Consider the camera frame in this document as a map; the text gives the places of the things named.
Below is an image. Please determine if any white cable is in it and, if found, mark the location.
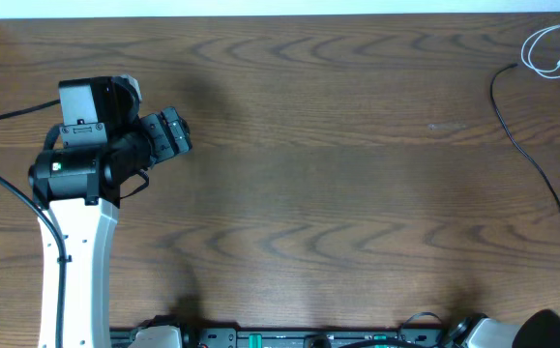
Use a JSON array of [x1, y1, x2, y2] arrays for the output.
[[519, 23, 560, 80]]

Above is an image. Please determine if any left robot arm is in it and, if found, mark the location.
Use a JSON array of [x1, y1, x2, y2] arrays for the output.
[[28, 74, 192, 347]]

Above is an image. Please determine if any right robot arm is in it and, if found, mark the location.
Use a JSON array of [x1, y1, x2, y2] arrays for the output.
[[442, 309, 560, 348]]

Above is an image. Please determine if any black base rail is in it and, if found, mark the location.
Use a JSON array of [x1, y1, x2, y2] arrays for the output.
[[110, 326, 443, 348]]

